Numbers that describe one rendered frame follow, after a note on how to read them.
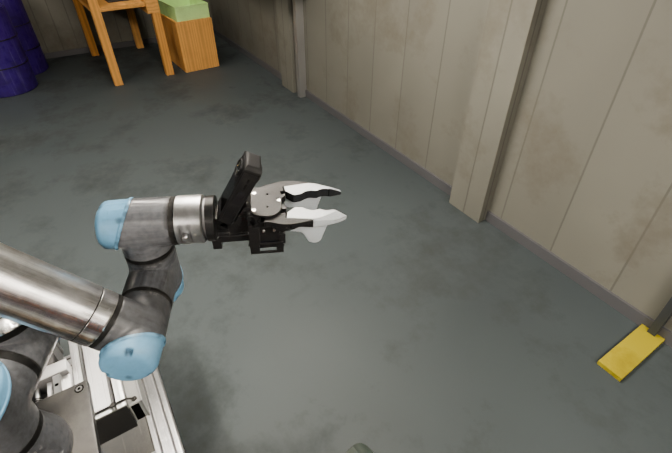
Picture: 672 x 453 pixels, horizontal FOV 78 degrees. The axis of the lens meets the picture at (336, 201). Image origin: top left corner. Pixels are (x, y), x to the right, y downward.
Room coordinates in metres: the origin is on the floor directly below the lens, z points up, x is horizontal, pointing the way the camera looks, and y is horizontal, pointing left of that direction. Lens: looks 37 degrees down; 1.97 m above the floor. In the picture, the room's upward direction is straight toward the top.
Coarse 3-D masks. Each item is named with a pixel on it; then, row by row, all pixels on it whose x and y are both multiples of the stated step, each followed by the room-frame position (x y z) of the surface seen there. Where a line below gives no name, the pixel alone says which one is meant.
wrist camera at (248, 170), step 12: (252, 156) 0.51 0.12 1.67; (240, 168) 0.49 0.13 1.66; (252, 168) 0.49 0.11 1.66; (240, 180) 0.48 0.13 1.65; (252, 180) 0.48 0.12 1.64; (228, 192) 0.50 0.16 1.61; (240, 192) 0.48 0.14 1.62; (228, 204) 0.48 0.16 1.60; (240, 204) 0.48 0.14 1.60; (228, 216) 0.48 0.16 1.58
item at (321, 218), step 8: (296, 208) 0.50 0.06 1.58; (304, 208) 0.50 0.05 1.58; (288, 216) 0.48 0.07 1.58; (296, 216) 0.49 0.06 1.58; (304, 216) 0.49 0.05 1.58; (312, 216) 0.49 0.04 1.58; (320, 216) 0.49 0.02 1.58; (328, 216) 0.49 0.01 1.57; (336, 216) 0.50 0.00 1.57; (344, 216) 0.50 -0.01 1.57; (320, 224) 0.48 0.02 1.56; (328, 224) 0.49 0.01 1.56; (304, 232) 0.49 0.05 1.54; (312, 232) 0.49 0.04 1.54; (320, 232) 0.49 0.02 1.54; (312, 240) 0.49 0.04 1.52
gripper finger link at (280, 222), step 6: (276, 216) 0.48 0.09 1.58; (282, 216) 0.48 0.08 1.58; (264, 222) 0.47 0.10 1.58; (270, 222) 0.47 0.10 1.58; (276, 222) 0.47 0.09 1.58; (282, 222) 0.47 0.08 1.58; (288, 222) 0.47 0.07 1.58; (294, 222) 0.47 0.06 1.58; (300, 222) 0.47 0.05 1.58; (306, 222) 0.48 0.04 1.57; (312, 222) 0.48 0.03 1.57; (276, 228) 0.47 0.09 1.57; (282, 228) 0.47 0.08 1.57; (288, 228) 0.47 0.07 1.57; (294, 228) 0.47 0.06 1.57
